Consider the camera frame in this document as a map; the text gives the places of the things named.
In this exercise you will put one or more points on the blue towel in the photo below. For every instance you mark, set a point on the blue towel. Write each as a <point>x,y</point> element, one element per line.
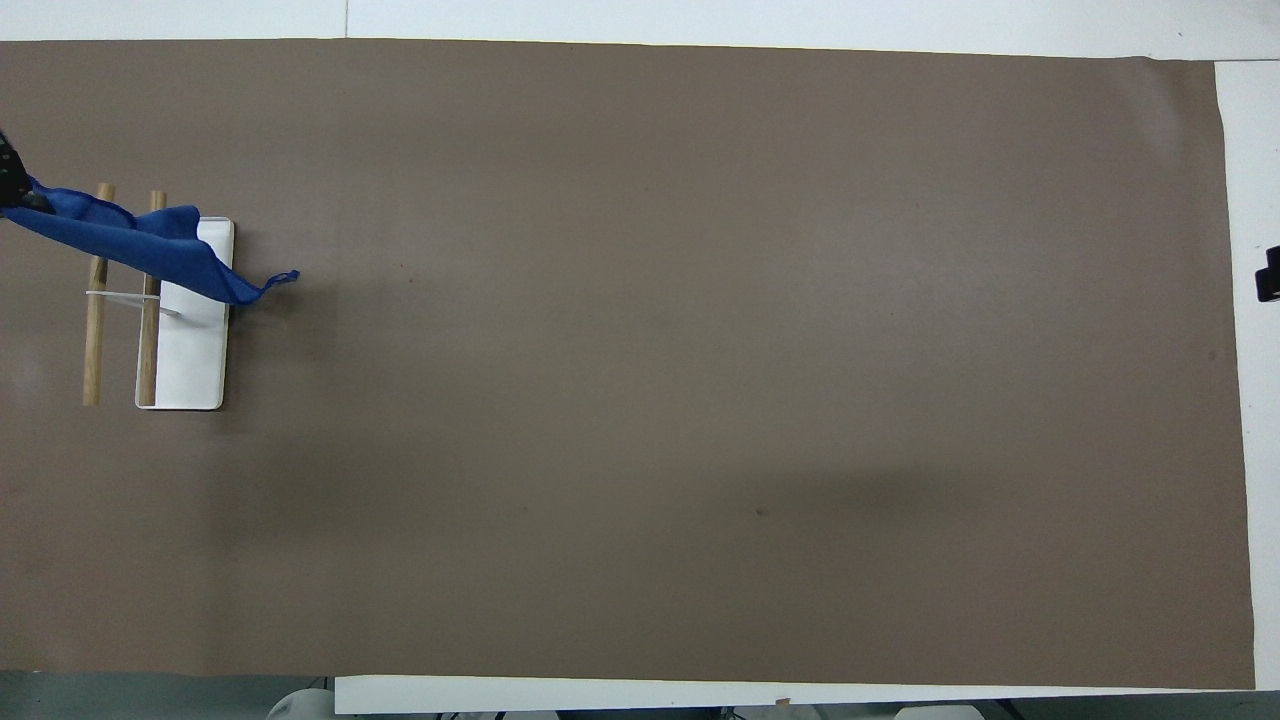
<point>150,250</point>

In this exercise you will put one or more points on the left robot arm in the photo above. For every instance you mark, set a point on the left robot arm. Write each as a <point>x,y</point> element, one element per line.
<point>300,703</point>

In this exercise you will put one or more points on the wooden towel rack white base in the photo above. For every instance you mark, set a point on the wooden towel rack white base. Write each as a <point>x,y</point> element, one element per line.
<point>190,350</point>

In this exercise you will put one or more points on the black stand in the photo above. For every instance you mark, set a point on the black stand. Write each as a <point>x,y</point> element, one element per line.
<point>1270,275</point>

